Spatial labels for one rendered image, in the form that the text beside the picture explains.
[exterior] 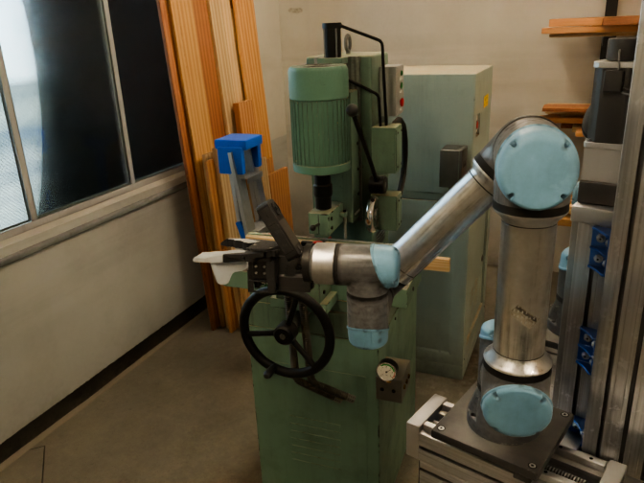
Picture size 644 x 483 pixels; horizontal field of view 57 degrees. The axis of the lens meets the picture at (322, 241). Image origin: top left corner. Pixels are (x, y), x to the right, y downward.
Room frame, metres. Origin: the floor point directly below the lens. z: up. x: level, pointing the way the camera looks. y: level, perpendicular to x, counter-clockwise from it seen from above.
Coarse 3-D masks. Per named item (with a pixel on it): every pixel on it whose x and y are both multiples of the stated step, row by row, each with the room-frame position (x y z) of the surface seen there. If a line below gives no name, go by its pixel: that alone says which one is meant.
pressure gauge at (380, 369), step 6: (384, 360) 1.50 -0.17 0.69; (390, 360) 1.50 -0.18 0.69; (378, 366) 1.49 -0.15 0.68; (384, 366) 1.49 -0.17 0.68; (390, 366) 1.48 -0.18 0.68; (396, 366) 1.49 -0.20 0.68; (378, 372) 1.50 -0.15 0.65; (384, 372) 1.49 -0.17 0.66; (390, 372) 1.48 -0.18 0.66; (396, 372) 1.47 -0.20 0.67; (384, 378) 1.49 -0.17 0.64; (390, 378) 1.48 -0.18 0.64
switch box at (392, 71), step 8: (392, 64) 2.07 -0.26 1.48; (400, 64) 2.05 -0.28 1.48; (392, 72) 1.99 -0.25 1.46; (400, 72) 2.02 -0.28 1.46; (392, 80) 1.99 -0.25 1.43; (400, 80) 2.02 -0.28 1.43; (392, 88) 1.99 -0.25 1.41; (400, 88) 2.02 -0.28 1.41; (392, 96) 1.99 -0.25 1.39; (400, 96) 2.02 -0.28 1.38; (392, 104) 1.99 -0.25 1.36; (400, 104) 2.02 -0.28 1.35; (392, 112) 1.99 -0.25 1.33; (400, 112) 2.02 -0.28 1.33
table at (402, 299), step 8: (240, 272) 1.72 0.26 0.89; (232, 280) 1.73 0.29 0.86; (240, 280) 1.72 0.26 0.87; (416, 280) 1.65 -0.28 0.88; (256, 288) 1.70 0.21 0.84; (336, 288) 1.61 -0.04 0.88; (344, 288) 1.60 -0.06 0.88; (408, 288) 1.54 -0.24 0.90; (416, 288) 1.65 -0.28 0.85; (272, 296) 1.59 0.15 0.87; (328, 296) 1.57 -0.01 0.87; (336, 296) 1.60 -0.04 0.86; (344, 296) 1.60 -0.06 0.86; (400, 296) 1.54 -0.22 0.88; (408, 296) 1.55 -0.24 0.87; (272, 304) 1.58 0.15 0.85; (280, 304) 1.57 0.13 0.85; (320, 304) 1.52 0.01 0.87; (328, 304) 1.53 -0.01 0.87; (392, 304) 1.54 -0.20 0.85; (400, 304) 1.54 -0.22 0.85; (408, 304) 1.55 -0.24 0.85
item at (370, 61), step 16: (368, 64) 1.92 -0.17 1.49; (368, 80) 1.92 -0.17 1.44; (368, 96) 1.93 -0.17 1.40; (368, 112) 1.93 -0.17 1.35; (368, 128) 1.93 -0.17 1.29; (368, 144) 1.93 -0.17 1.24; (368, 176) 1.93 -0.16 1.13; (368, 192) 1.93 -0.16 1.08; (352, 224) 1.95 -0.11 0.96; (352, 240) 1.95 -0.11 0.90; (368, 240) 1.93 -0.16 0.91; (384, 240) 2.07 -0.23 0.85
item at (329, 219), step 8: (336, 208) 1.80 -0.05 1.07; (312, 216) 1.75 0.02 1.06; (320, 216) 1.74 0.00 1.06; (328, 216) 1.73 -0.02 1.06; (336, 216) 1.80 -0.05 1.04; (320, 224) 1.74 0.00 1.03; (328, 224) 1.74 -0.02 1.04; (336, 224) 1.80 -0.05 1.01; (312, 232) 1.75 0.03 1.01; (320, 232) 1.74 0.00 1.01; (328, 232) 1.74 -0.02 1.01
